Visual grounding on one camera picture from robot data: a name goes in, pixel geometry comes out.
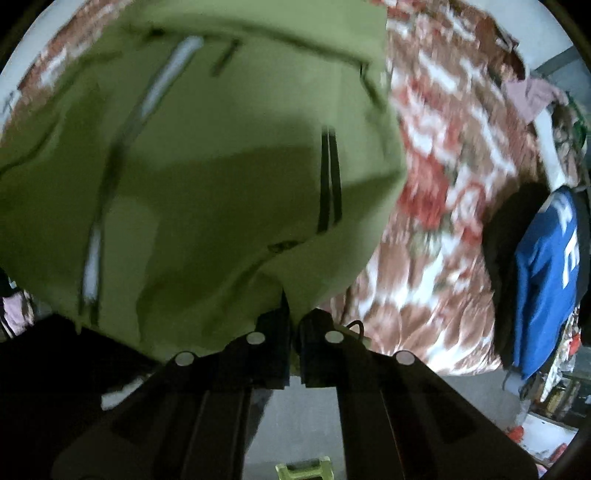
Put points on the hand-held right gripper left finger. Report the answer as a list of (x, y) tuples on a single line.
[(277, 355)]

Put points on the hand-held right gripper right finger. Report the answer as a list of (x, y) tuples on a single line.
[(314, 357)]

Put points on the green hooded jacket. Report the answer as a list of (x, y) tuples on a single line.
[(207, 207)]

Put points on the light green plastic object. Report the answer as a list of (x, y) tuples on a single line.
[(304, 468)]

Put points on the floral blanket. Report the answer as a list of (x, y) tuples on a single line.
[(438, 230)]

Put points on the black cloth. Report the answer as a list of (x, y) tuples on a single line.
[(498, 258)]

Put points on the blue t-shirt with white letters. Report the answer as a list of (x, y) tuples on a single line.
[(540, 286)]

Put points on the white cloth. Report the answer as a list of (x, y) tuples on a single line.
[(549, 147)]

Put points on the pink cloth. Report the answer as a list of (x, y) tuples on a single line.
[(531, 97)]

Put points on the metal rack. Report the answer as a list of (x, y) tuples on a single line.
[(558, 60)]

